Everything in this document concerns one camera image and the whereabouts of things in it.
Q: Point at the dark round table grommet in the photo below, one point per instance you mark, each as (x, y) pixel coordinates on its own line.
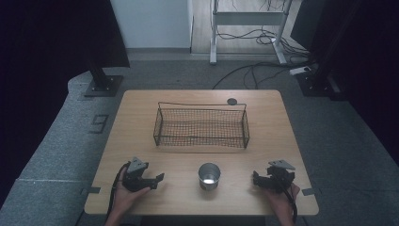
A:
(232, 101)

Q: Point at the black curtain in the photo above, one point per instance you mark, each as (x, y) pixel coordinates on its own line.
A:
(47, 47)
(376, 78)

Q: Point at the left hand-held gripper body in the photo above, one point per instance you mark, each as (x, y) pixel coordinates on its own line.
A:
(135, 180)

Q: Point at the black stand with base plate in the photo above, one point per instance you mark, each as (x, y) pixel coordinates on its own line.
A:
(102, 84)
(316, 83)

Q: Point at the grey tape strip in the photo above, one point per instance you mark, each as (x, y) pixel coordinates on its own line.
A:
(308, 191)
(91, 190)

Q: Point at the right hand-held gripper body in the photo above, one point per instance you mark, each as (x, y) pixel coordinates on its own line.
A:
(280, 179)

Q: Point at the white metal desk frame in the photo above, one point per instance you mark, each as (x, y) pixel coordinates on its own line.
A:
(247, 18)

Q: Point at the white power strip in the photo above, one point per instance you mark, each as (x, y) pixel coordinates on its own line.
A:
(299, 70)

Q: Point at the silver metal cup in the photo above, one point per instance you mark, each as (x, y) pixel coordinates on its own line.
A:
(209, 177)

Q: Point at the person's left hand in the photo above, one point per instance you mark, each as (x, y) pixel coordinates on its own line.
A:
(125, 197)

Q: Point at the person's right hand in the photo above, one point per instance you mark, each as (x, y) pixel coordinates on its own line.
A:
(280, 201)

